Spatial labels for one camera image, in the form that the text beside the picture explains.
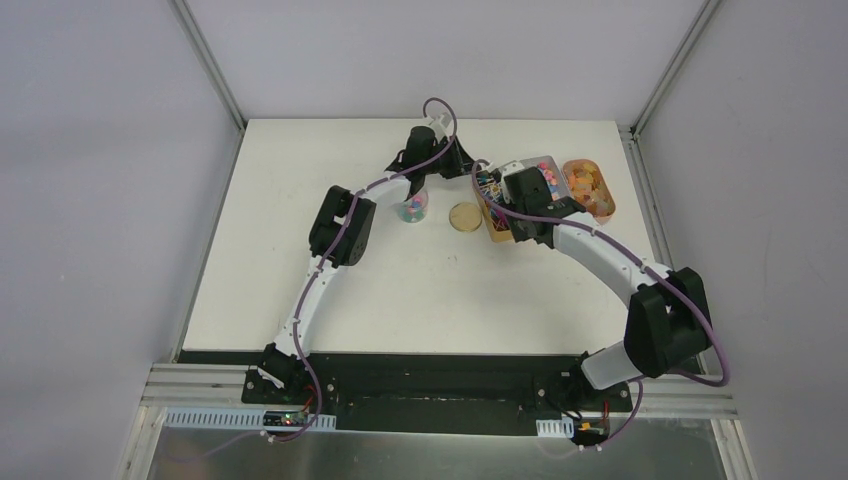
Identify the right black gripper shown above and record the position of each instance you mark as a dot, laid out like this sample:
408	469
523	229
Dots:
519	234

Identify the clear plastic jar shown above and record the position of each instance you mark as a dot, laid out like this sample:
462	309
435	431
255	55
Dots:
414	209

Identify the right aluminium frame post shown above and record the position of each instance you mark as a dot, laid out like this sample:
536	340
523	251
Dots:
704	16

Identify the gold jar lid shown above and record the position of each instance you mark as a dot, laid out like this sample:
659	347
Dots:
465	217

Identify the right white cable duct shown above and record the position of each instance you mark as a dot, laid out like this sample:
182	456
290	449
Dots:
562	427

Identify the right aluminium rail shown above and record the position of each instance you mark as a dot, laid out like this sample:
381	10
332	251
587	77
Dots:
673	397

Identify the gold tin of lollipops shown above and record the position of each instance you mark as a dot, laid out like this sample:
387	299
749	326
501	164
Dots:
496	221

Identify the left aluminium rail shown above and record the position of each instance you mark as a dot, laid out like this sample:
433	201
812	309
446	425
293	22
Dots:
194	385

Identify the aluminium frame post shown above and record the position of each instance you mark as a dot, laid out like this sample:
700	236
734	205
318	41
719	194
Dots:
209	64
704	16

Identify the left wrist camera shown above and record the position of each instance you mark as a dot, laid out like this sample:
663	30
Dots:
443	126

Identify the left aluminium frame post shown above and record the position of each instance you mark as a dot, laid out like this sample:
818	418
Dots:
209	64

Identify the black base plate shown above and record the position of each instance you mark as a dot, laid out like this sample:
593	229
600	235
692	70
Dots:
490	395

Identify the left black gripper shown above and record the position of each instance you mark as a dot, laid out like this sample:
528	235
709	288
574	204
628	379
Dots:
454	163

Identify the orange tray of gummies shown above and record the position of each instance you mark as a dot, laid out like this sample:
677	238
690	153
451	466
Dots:
589	188

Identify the white box of colourful candies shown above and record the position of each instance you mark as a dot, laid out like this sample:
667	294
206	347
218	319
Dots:
555	181

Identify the aluminium rail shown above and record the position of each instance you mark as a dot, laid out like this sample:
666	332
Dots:
194	385
673	397

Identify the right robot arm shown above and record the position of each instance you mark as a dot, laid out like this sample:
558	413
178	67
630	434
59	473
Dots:
667	315

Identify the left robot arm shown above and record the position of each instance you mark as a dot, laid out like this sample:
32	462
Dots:
339	237

